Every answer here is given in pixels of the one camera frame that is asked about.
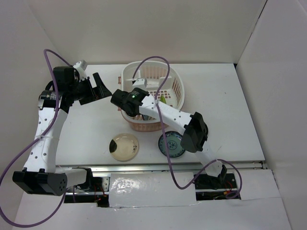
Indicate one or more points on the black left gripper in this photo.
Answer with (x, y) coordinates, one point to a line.
(92, 95)

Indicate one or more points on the green plastic plate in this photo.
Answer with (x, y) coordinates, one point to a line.
(162, 99)

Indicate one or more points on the cream translucent plate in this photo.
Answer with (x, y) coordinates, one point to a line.
(124, 147)

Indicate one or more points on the small blue floral plate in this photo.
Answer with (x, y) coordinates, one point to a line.
(173, 140)

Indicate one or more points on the black glossy plate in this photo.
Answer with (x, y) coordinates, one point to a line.
(206, 132)

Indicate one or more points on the large blue floral plate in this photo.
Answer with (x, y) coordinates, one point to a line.
(145, 117)

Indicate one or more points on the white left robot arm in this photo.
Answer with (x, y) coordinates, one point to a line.
(39, 174)

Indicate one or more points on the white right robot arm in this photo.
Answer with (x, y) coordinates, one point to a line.
(192, 127)

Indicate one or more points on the pink and white dish rack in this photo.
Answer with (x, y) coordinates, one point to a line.
(155, 72)

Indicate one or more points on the white cover sheet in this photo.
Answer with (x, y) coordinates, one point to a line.
(148, 190)

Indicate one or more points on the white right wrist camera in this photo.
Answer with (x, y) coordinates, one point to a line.
(140, 83)

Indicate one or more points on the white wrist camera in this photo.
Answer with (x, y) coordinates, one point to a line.
(140, 83)
(80, 66)

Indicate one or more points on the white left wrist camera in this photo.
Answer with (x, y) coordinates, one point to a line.
(80, 66)

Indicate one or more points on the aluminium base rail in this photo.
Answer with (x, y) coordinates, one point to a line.
(206, 189)

